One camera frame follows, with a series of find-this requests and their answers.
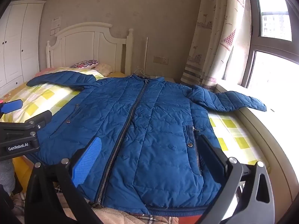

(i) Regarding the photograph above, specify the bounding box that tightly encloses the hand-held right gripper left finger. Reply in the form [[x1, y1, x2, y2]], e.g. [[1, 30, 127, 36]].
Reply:
[[24, 136, 103, 224]]

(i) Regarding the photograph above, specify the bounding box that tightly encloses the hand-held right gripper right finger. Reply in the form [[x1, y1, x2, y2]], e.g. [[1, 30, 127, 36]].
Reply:
[[197, 135, 276, 224]]

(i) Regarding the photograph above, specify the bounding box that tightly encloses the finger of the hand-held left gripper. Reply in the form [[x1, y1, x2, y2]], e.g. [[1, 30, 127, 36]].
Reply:
[[0, 110, 52, 141], [0, 99, 23, 122]]

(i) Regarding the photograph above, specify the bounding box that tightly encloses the blue quilted puffer jacket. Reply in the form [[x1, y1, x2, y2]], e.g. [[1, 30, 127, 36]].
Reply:
[[26, 71, 267, 217]]

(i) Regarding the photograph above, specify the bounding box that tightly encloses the person's left forearm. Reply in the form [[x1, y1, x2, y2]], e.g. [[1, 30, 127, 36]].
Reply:
[[0, 160, 16, 193]]

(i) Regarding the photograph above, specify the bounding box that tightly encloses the yellow floral bed sheet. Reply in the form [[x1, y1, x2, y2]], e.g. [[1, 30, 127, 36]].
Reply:
[[12, 155, 35, 194]]

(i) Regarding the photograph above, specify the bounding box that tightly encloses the yellow green checkered blanket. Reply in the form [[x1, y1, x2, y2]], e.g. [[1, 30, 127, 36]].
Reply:
[[1, 67, 263, 167]]

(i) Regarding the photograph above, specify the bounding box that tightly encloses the white wardrobe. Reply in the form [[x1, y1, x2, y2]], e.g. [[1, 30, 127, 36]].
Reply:
[[0, 0, 46, 96]]

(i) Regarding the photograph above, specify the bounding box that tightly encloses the colourful patterned cushion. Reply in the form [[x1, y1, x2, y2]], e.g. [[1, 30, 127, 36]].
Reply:
[[70, 59, 99, 70]]

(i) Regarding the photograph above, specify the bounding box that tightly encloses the beige fluffy pillow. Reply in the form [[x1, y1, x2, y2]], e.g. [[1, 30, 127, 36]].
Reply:
[[95, 63, 113, 77]]

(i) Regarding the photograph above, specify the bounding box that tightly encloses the white wooden bed headboard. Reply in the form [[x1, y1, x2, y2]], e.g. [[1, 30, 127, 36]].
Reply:
[[46, 22, 134, 75]]

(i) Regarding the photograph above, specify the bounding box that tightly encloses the printed cream curtain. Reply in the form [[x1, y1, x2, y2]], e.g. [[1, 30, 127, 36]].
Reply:
[[180, 0, 251, 91]]

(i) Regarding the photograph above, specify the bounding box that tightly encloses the dark framed window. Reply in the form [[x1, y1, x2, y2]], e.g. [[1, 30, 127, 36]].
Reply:
[[242, 0, 299, 103]]

